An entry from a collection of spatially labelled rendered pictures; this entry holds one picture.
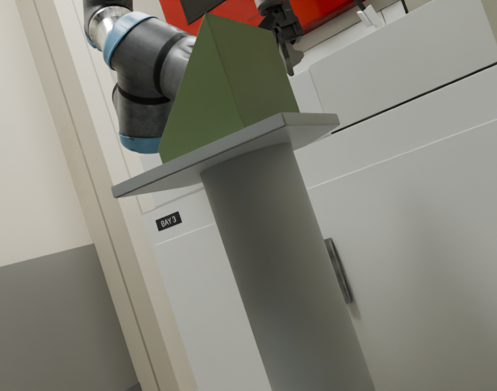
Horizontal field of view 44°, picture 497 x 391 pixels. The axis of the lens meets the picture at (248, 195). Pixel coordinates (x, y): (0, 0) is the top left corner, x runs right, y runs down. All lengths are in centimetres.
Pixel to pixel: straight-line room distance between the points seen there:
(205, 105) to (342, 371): 45
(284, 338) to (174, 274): 67
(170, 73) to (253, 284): 37
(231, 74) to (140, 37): 23
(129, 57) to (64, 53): 243
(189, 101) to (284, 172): 18
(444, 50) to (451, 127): 14
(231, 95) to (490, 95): 46
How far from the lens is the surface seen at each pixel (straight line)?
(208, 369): 162
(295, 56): 176
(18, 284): 308
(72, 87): 348
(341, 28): 197
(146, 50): 108
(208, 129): 93
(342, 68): 125
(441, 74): 117
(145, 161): 160
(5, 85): 347
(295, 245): 96
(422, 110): 118
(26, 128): 344
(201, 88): 94
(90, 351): 329
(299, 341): 97
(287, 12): 181
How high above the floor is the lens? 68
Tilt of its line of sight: 3 degrees up
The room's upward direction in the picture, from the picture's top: 19 degrees counter-clockwise
